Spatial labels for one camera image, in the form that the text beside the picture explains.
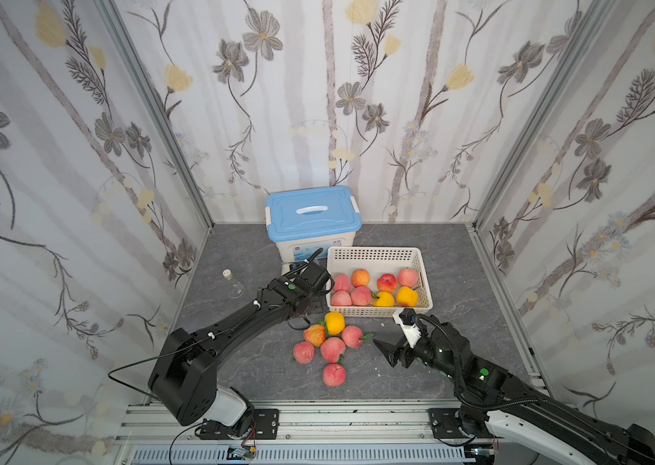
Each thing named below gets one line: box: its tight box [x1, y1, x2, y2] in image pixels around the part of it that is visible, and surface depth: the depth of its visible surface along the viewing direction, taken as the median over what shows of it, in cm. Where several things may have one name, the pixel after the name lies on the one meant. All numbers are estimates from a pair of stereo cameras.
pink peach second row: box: [350, 285, 374, 307], surface depth 95 cm
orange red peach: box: [376, 273, 398, 293], surface depth 98 cm
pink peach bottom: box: [321, 362, 347, 388], surface depth 80 cm
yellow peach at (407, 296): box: [397, 285, 419, 308], surface depth 95 cm
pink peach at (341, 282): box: [333, 273, 351, 292], surface depth 97 cm
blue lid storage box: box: [264, 185, 363, 263], surface depth 103 cm
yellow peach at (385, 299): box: [373, 291, 395, 308], surface depth 95 cm
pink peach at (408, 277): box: [397, 268, 420, 289], surface depth 100 cm
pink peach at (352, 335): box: [341, 325, 364, 348], surface depth 87 cm
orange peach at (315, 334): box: [303, 323, 327, 347], surface depth 88 cm
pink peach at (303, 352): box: [293, 341, 315, 365], surface depth 84 cm
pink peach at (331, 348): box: [319, 337, 346, 364], surface depth 84 cm
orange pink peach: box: [350, 268, 372, 288], surface depth 100 cm
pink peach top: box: [330, 289, 353, 307], surface depth 94 cm
